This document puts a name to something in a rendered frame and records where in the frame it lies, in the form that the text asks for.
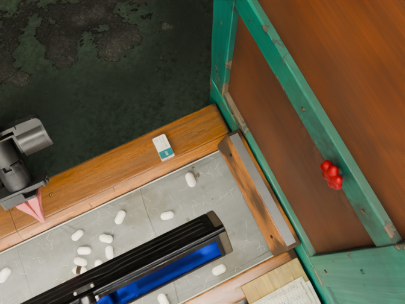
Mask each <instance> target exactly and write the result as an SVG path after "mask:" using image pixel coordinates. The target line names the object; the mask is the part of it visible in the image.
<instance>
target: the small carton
mask: <svg viewBox="0 0 405 304"><path fill-rule="evenodd" d="M152 141H153V143H154V145H155V147H156V149H157V151H158V154H159V156H160V158H161V160H162V161H164V160H167V159H169V158H171V157H173V156H175V155H174V152H173V150H172V148H171V146H170V144H169V142H168V140H167V138H166V136H165V134H162V135H160V136H158V137H156V138H154V139H152Z"/></svg>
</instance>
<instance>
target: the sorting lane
mask: <svg viewBox="0 0 405 304"><path fill-rule="evenodd" d="M187 173H192V174H193V176H194V178H195V180H196V185H195V186H194V187H190V186H189V185H188V184H187V181H186V174H187ZM120 210H123V211H125V217H124V219H123V222H122V223H121V224H116V223H115V217H116V215H117V213H118V211H120ZM167 211H172V212H173V213H174V217H173V218H171V219H168V220H162V219H161V214H162V213H164V212H167ZM209 211H214V212H215V214H216V215H217V216H218V217H219V219H220V220H221V221H222V223H223V225H224V227H225V229H226V231H227V234H228V237H229V239H230V242H231V246H232V248H233V252H231V253H230V254H228V255H225V256H224V257H222V258H220V259H218V260H216V261H214V262H212V263H210V264H208V265H206V266H204V267H202V268H200V269H198V270H196V271H194V272H192V273H190V274H188V275H186V276H184V277H182V278H180V279H178V280H176V281H174V282H172V283H170V284H168V285H166V286H164V287H162V288H161V289H159V290H157V291H155V292H153V293H151V294H149V295H147V296H145V297H143V298H141V299H139V300H137V301H135V302H133V303H131V304H160V302H159V301H158V295H159V294H164V295H165V296H166V298H167V300H168V301H169V304H181V303H183V302H185V301H187V300H189V299H191V298H193V297H195V296H197V295H199V294H201V293H203V292H205V291H207V290H209V289H211V288H213V287H215V286H217V285H219V284H220V283H222V282H224V281H226V280H228V279H230V278H232V277H234V276H236V275H238V274H240V273H242V272H244V271H245V270H247V269H249V268H251V267H253V266H255V265H257V264H259V263H261V262H263V261H265V260H267V259H269V258H271V257H273V254H272V252H271V250H270V248H269V246H268V245H267V243H266V241H265V239H264V237H263V235H262V233H261V231H260V229H259V227H258V225H257V223H256V221H255V219H254V217H253V215H252V213H251V211H250V209H249V207H248V205H247V203H246V201H245V199H244V197H243V194H242V193H241V191H240V189H239V187H238V185H237V183H236V181H235V179H234V177H233V175H232V173H231V172H230V170H229V168H228V166H227V164H226V163H225V160H224V158H223V157H222V155H221V153H220V151H216V152H214V153H212V154H210V155H208V156H206V157H203V158H202V159H200V160H197V161H195V162H193V163H191V164H189V165H186V166H184V167H182V168H180V169H178V170H176V171H174V172H172V173H170V174H167V175H165V176H163V177H161V178H159V179H157V180H155V181H153V182H150V183H148V184H146V185H144V186H142V187H139V188H137V189H135V190H133V191H131V192H129V193H127V194H125V195H122V196H120V197H118V198H116V199H114V200H112V201H110V202H108V203H106V204H103V205H101V206H99V207H97V208H95V209H92V210H91V211H88V212H86V213H85V214H82V215H80V216H78V217H76V218H73V219H71V220H69V221H67V222H65V223H63V224H61V225H59V226H57V227H54V228H52V229H50V230H48V231H46V232H43V233H41V234H40V235H37V236H35V237H33V238H31V239H29V240H26V241H24V242H22V243H20V244H18V245H16V246H14V247H12V248H10V249H7V250H5V251H3V252H1V253H0V272H1V270H2V269H3V268H5V267H8V268H9V269H10V270H11V273H10V275H9V276H8V278H7V279H6V280H5V282H3V283H0V304H20V303H22V302H24V301H26V300H28V299H30V298H32V297H35V296H37V295H39V294H41V293H43V292H45V291H47V290H49V289H51V288H53V287H56V286H57V285H59V284H61V283H62V282H63V281H67V280H69V279H71V278H73V277H75V276H77V275H79V274H74V273H73V272H72V269H73V268H74V267H75V266H79V265H76V264H75V263H74V259H75V258H76V257H81V258H84V259H86V260H87V265H86V266H84V267H85V268H86V270H87V271H88V270H90V269H92V268H94V267H95V261H96V260H97V259H100V260H101V261H102V264H103V263H105V262H107V261H109V260H110V259H107V257H106V253H105V248H106V247H107V246H109V245H110V246H112V247H113V254H114V256H113V258H115V257H117V256H119V255H121V254H123V253H125V252H127V251H129V250H131V249H133V248H135V247H137V246H139V245H141V244H143V243H145V242H148V241H150V240H152V239H154V238H156V237H158V236H160V235H162V234H164V233H166V232H168V231H170V230H172V229H174V228H176V227H178V226H180V225H182V224H184V223H186V222H188V221H190V220H193V219H195V218H197V217H199V216H201V215H203V214H206V213H207V212H209ZM79 229H81V230H82V231H83V235H82V236H81V237H80V238H79V239H78V240H77V241H73V240H72V235H73V234H74V233H75V232H76V231H77V230H79ZM102 234H106V235H111V236H112V237H113V241H112V242H111V243H107V242H102V241H100V240H99V237H100V235H102ZM79 247H90V248H91V252H90V253H89V254H88V255H80V254H78V252H77V249H78V248H79ZM221 264H224V265H225V266H226V271H225V272H224V273H221V274H219V275H217V276H215V275H214V274H213V273H212V270H213V268H215V267H217V266H218V265H221Z"/></svg>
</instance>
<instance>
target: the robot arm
mask: <svg viewBox="0 0 405 304"><path fill-rule="evenodd" d="M11 138H13V140H14V141H15V143H16V145H17V147H18V148H19V149H20V151H21V152H22V153H25V154H26V155H27V156H28V155H30V154H33V153H35V152H36V151H39V150H41V149H43V148H45V147H47V146H49V145H52V144H53V141H52V139H51V137H50V135H49V132H48V131H47V129H46V127H45V126H44V123H43V122H42V120H41V119H40V117H39V116H38V115H30V116H28V117H26V118H22V119H20V120H17V121H12V122H9V123H8V124H6V125H3V126H0V179H1V181H2V182H3V184H4V185H5V187H3V188H1V190H0V206H2V208H3V210H7V209H9V208H11V207H14V206H16V207H17V208H18V209H19V210H21V211H24V212H26V213H28V214H30V215H32V216H33V217H34V218H36V219H37V220H39V221H40V222H41V223H44V222H45V220H46V218H45V214H44V211H43V208H42V198H41V190H40V187H42V186H44V187H45V186H46V184H47V183H49V179H48V174H47V172H46V171H45V170H43V171H40V172H38V173H35V174H33V175H32V173H31V171H30V170H29V168H28V167H27V165H26V163H25V162H24V160H23V158H22V157H21V155H20V153H19V152H18V150H17V148H16V147H15V145H14V143H13V141H12V140H11Z"/></svg>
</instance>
